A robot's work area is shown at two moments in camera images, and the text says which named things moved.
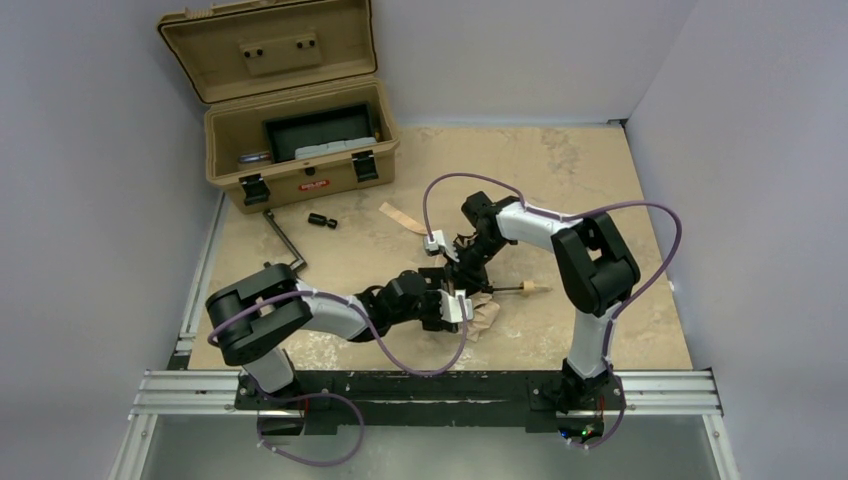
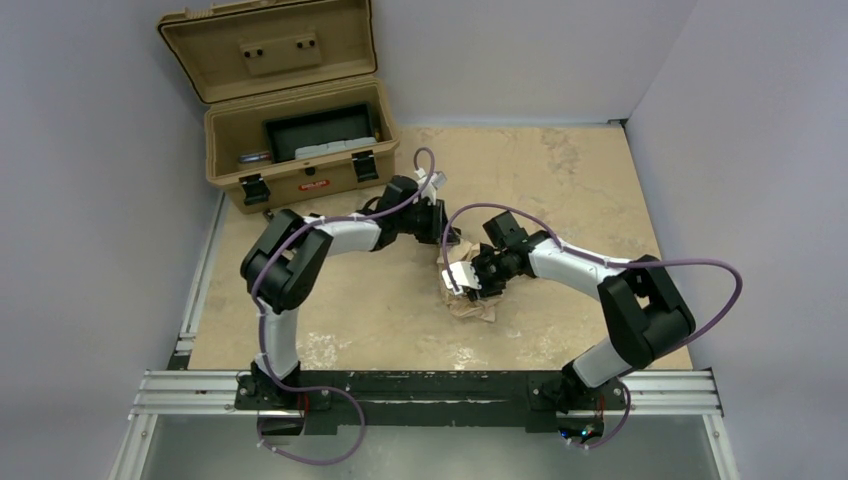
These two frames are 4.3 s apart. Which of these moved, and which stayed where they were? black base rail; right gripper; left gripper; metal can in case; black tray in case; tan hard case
Moved: right gripper; left gripper
Stayed: black tray in case; tan hard case; metal can in case; black base rail
